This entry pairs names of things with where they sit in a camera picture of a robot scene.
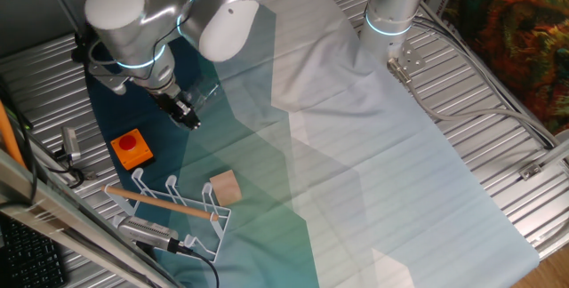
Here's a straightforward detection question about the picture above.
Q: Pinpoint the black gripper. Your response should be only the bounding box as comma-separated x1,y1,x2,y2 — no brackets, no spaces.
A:
155,90,202,132

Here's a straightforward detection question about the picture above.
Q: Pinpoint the clear glass cup with handle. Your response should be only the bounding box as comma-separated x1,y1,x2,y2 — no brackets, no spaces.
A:
171,78,222,130

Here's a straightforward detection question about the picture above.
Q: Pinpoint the wooden rod of rack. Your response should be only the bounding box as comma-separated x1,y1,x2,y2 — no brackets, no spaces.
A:
100,184,220,223

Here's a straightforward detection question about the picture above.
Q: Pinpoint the orange box with red button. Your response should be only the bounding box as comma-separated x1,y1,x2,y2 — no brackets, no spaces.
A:
109,128,156,172

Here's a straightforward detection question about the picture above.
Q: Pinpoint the small wooden block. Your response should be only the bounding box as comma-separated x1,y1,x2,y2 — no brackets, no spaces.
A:
208,169,244,207

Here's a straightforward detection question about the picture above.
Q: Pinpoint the grey vertical pole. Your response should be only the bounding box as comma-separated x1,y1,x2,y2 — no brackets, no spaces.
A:
36,0,88,43

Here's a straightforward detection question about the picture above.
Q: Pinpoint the orange stick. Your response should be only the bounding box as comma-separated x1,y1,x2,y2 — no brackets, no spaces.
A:
0,100,27,170

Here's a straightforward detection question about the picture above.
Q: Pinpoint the blue green white tablecloth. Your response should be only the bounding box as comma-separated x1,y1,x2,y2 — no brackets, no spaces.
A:
84,0,541,288

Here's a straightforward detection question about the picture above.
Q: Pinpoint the black keyboard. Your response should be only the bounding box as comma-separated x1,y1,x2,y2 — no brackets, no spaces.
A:
0,216,68,288

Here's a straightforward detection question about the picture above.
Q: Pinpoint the colourful patterned cloth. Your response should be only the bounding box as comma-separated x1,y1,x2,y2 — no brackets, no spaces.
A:
444,0,569,136

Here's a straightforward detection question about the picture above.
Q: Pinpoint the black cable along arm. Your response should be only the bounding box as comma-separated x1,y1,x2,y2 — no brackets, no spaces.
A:
70,0,210,83

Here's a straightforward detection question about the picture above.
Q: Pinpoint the small camera on stand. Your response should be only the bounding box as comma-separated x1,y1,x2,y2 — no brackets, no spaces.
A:
53,125,98,181

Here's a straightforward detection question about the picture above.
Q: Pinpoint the white wire cup rack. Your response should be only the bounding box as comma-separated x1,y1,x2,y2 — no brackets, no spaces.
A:
102,167,233,265

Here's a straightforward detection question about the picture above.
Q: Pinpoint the silver depth camera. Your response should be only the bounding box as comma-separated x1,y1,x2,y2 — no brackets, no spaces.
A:
112,214,195,256

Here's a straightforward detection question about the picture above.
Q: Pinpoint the black camera cable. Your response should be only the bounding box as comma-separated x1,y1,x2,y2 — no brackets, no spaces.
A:
132,239,221,288

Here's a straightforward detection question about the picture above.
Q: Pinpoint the aluminium frame bar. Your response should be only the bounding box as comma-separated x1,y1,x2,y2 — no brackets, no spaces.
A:
0,147,181,288

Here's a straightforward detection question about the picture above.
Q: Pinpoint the metal base plate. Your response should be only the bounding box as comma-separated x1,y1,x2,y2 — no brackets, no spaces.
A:
386,37,427,75

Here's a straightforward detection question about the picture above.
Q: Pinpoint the grey hose with connector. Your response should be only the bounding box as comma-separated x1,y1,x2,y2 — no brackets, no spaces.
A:
385,12,562,149

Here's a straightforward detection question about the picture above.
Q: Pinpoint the small metal bracket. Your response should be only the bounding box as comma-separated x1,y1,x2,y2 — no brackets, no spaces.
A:
518,160,545,182

